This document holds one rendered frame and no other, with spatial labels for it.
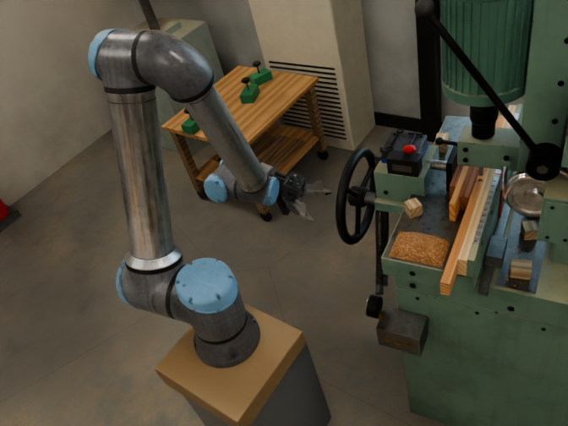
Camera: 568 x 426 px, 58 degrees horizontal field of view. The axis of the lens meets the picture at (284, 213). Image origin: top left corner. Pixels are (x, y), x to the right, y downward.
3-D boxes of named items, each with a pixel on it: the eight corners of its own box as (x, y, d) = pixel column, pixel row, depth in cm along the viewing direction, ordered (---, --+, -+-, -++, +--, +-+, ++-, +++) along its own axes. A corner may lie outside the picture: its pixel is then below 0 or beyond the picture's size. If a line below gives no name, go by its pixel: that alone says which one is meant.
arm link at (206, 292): (231, 348, 132) (214, 308, 120) (176, 331, 139) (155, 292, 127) (255, 303, 142) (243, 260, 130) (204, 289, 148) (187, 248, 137)
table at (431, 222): (416, 128, 164) (415, 111, 160) (519, 137, 149) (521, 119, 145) (346, 266, 128) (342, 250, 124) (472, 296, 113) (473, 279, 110)
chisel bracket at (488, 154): (463, 152, 127) (464, 123, 122) (524, 159, 121) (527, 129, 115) (456, 171, 123) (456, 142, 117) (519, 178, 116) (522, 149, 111)
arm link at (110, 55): (168, 330, 135) (128, 32, 103) (117, 314, 142) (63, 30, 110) (199, 300, 148) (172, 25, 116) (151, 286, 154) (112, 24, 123)
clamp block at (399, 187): (392, 165, 148) (390, 139, 142) (439, 170, 142) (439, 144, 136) (375, 198, 139) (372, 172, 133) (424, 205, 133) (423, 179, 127)
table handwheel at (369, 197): (344, 133, 140) (321, 237, 138) (416, 141, 130) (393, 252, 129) (374, 160, 165) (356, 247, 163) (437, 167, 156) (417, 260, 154)
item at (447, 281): (497, 127, 145) (498, 115, 143) (505, 128, 144) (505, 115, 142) (439, 293, 109) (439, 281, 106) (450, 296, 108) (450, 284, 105)
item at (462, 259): (507, 119, 147) (509, 104, 144) (515, 120, 146) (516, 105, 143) (456, 274, 111) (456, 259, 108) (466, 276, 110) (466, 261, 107)
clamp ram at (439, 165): (432, 166, 138) (431, 139, 132) (460, 170, 135) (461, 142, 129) (423, 188, 133) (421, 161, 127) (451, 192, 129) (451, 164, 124)
